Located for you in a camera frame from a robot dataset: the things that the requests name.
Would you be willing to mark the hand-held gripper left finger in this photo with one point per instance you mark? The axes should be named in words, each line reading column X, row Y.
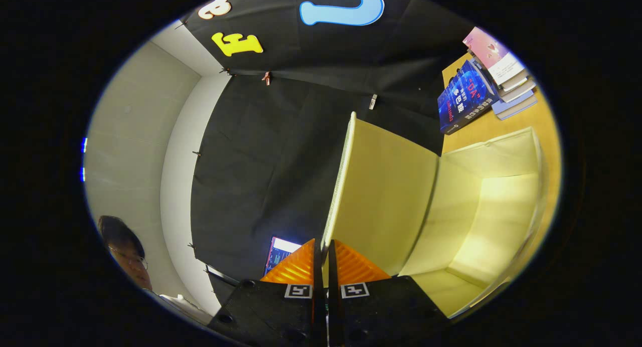
column 319, row 307

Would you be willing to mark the row of black clips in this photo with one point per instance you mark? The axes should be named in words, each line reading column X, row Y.
column 196, row 154

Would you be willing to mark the thin white book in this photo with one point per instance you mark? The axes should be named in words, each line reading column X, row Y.
column 519, row 89

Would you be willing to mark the dark blue book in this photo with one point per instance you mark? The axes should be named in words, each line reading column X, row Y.
column 464, row 96

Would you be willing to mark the white clip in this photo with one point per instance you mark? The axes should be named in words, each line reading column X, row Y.
column 372, row 102

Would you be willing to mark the light blue book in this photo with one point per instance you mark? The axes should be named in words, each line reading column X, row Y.
column 516, row 109

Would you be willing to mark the pink clip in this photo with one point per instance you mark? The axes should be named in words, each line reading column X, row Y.
column 267, row 77

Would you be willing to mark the pale green fabric storage box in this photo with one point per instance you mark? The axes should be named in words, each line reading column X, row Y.
column 476, row 226

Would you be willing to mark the black backdrop cloth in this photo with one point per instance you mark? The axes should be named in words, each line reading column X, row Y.
column 261, row 161

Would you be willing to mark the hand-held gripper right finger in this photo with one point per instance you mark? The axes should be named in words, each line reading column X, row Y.
column 332, row 312

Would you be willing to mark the pink cover book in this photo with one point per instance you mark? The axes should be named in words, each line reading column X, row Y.
column 489, row 51

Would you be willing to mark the computer monitor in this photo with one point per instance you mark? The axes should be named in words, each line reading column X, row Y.
column 281, row 254

